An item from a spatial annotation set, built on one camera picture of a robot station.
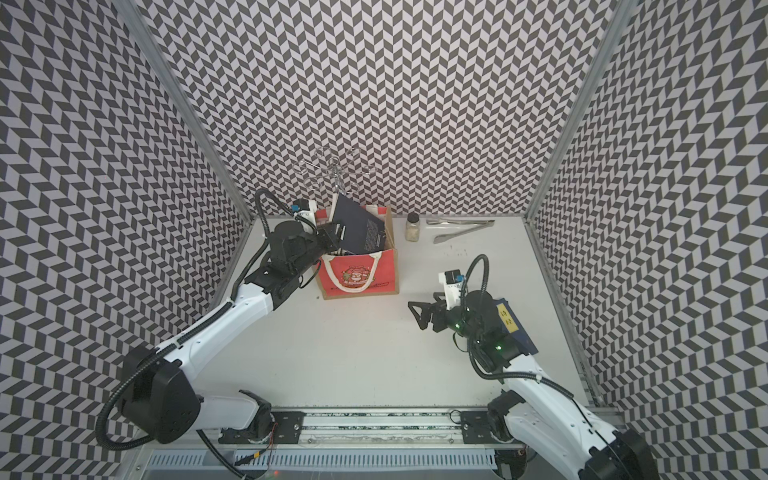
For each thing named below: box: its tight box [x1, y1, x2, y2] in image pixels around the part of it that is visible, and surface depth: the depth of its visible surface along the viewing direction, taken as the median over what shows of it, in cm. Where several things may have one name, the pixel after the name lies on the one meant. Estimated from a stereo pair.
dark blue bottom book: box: [332, 192, 386, 255], surface depth 85 cm
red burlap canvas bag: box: [315, 205, 399, 300], surface depth 85 cm
